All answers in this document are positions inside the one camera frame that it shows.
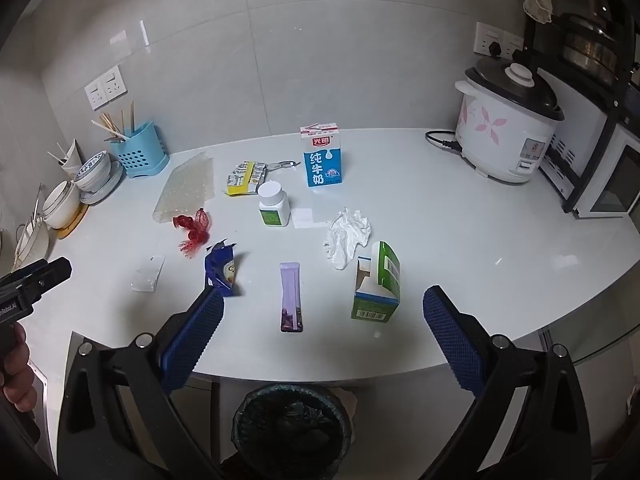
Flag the green white carton box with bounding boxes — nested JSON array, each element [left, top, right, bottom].
[[351, 241, 402, 322]]

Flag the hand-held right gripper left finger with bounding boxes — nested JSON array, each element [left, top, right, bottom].
[[56, 287, 226, 480]]

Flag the bundle of wooden chopsticks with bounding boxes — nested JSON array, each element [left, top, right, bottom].
[[91, 101, 136, 142]]

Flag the wooden trivet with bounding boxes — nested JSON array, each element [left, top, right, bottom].
[[54, 205, 90, 240]]

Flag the blue plastic chopstick holder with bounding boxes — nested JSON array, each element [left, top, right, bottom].
[[109, 121, 171, 179]]

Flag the blue patterned bowl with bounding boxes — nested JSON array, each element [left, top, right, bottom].
[[73, 151, 113, 192]]

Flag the white flowered rice cooker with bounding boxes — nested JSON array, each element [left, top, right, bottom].
[[455, 56, 565, 183]]

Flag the stack of white plates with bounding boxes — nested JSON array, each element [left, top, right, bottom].
[[80, 162, 125, 206]]

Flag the yellow silver snack packet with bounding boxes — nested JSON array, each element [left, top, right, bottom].
[[226, 161, 261, 197]]

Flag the white wall power socket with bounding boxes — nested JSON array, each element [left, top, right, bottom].
[[474, 21, 525, 60]]

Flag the large white bowl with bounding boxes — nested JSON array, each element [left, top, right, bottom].
[[41, 180, 82, 230]]

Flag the black metal rack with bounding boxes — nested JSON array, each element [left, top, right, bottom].
[[522, 0, 640, 213]]

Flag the crumpled white tissue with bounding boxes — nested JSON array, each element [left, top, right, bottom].
[[323, 207, 372, 270]]

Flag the teal mesh wastebasket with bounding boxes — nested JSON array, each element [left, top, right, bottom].
[[231, 384, 351, 480]]

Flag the purple sachet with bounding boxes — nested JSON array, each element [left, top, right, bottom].
[[279, 261, 305, 333]]

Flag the blue white milk carton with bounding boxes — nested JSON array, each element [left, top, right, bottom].
[[300, 124, 344, 188]]

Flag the red mesh net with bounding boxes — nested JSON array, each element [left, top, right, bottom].
[[173, 207, 212, 260]]

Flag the clear dotted plastic bag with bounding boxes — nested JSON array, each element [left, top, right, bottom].
[[152, 152, 216, 223]]

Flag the white microwave oven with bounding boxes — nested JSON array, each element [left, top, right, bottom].
[[537, 110, 640, 218]]

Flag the white green-label pill bottle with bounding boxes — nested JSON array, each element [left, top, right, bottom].
[[258, 181, 291, 228]]

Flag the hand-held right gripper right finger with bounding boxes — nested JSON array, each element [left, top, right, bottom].
[[422, 285, 593, 480]]

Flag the blue snack wrapper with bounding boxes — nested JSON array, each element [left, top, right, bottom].
[[204, 240, 240, 297]]

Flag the black power cord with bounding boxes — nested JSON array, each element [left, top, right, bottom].
[[426, 130, 466, 152]]

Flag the small clear plastic wrapper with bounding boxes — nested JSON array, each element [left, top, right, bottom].
[[131, 255, 166, 293]]

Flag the person's left hand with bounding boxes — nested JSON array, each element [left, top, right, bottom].
[[0, 321, 39, 413]]

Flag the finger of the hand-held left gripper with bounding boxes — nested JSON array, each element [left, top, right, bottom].
[[0, 259, 51, 288], [20, 256, 72, 294]]

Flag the white utensil cup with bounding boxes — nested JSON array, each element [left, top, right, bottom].
[[47, 139, 83, 181]]

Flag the metal steamer pot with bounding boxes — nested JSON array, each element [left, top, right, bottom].
[[555, 10, 621, 86]]

